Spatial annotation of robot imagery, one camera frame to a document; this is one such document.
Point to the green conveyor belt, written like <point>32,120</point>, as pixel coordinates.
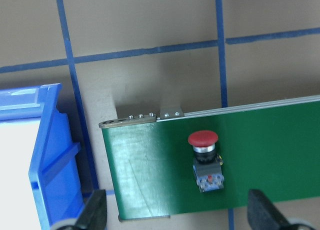
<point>271,146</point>

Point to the blue left source bin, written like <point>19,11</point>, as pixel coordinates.
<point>53,172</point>

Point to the white foam pad left bin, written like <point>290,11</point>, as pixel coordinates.
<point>17,206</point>

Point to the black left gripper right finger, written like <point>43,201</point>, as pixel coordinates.
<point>262,214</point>

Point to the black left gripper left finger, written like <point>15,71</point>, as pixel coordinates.
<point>94,214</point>

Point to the red push button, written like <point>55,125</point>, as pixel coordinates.
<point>207,163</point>

